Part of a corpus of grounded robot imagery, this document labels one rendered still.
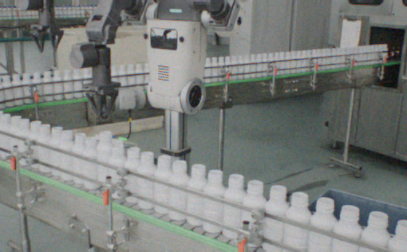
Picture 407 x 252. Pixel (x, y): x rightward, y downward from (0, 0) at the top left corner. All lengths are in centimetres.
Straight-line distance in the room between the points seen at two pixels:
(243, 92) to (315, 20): 472
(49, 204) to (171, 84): 71
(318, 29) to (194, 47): 638
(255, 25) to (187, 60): 537
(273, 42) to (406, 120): 322
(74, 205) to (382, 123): 386
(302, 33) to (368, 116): 318
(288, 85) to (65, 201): 260
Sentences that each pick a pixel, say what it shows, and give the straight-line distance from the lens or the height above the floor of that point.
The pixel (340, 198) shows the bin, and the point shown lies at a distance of 183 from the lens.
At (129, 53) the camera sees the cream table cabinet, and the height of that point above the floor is 92.
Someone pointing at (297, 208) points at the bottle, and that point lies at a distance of 118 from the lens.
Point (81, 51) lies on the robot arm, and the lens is 142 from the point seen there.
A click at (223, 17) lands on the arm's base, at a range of 195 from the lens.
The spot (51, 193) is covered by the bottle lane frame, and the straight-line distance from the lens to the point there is 175.
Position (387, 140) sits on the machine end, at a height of 27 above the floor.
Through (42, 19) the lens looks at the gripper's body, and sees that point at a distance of 190.
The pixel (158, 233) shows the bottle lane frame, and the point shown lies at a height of 96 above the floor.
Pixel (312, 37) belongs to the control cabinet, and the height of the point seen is 92.
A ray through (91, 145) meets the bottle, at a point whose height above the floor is 115.
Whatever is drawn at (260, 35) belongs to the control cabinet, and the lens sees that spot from 744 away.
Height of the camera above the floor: 162
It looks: 17 degrees down
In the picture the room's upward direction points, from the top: 1 degrees clockwise
